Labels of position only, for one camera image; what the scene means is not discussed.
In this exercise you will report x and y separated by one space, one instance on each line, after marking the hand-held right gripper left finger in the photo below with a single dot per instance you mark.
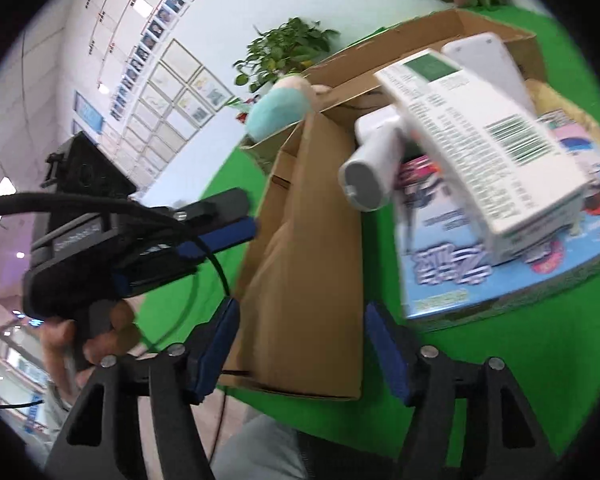
220 345

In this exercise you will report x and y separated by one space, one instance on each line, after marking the blue wall poster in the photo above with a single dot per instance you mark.
89 111

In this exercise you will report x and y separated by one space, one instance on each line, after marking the pink and teal plush toy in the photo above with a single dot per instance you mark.
280 107

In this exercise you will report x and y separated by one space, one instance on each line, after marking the brown cardboard box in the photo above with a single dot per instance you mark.
305 260

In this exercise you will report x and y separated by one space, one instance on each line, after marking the leafy potted plant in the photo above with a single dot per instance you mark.
285 47

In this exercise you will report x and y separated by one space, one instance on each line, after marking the row of wall portrait photos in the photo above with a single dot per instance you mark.
160 17

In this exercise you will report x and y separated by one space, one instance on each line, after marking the green table cloth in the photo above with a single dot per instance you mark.
530 385

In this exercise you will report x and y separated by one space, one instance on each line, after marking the person's grey trouser leg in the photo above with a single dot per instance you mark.
260 450

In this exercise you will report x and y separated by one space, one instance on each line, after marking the person's left hand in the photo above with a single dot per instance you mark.
55 342

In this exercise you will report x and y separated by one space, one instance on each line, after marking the group of framed wall certificates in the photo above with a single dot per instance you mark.
170 90

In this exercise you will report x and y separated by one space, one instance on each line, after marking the white hair dryer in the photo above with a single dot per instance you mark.
375 160

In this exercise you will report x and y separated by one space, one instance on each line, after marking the white rounded plastic device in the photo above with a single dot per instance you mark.
485 60

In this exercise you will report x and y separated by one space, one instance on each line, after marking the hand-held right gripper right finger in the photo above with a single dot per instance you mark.
385 355

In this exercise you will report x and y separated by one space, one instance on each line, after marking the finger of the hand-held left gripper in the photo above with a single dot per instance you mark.
155 272
225 232

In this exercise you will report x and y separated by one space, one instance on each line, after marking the ceiling light panel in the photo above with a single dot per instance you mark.
141 4

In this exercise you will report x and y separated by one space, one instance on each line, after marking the white box with green label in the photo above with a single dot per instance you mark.
480 150

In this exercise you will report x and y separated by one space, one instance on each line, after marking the colourful printed flat box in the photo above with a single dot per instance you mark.
455 280

